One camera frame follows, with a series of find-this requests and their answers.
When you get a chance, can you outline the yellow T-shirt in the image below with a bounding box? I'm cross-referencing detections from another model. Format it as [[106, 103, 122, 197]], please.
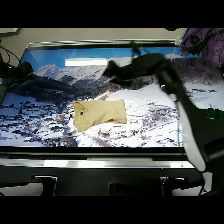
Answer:
[[72, 98, 128, 133]]

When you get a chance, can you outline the purple garment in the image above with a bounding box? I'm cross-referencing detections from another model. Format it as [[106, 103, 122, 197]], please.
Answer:
[[179, 28, 224, 68]]

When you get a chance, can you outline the silver frame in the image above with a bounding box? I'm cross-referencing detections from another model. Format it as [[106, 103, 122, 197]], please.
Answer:
[[0, 152, 196, 196]]

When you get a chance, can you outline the black cable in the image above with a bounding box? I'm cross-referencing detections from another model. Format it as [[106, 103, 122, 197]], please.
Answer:
[[0, 41, 22, 69]]

